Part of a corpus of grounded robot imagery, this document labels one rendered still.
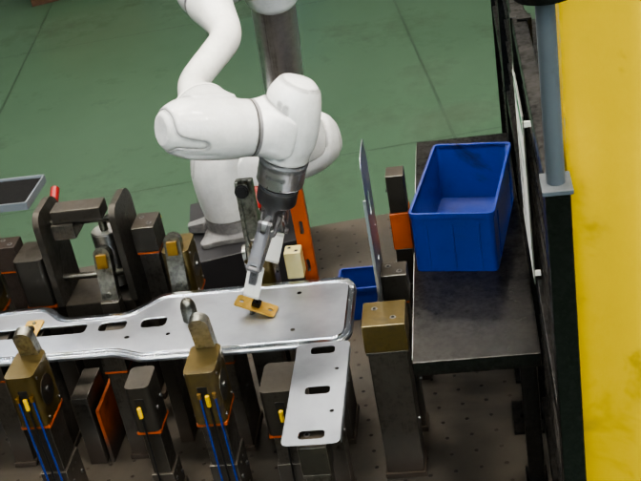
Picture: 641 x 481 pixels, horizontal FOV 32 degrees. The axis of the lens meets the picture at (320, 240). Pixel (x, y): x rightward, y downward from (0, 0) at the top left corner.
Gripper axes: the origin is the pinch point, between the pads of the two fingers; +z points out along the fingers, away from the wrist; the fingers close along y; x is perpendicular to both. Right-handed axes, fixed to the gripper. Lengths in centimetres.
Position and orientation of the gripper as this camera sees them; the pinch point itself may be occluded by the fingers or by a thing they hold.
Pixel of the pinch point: (261, 274)
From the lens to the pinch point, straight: 214.5
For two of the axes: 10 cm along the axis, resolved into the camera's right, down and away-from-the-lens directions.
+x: 9.5, 2.8, -1.2
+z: -1.8, 8.3, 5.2
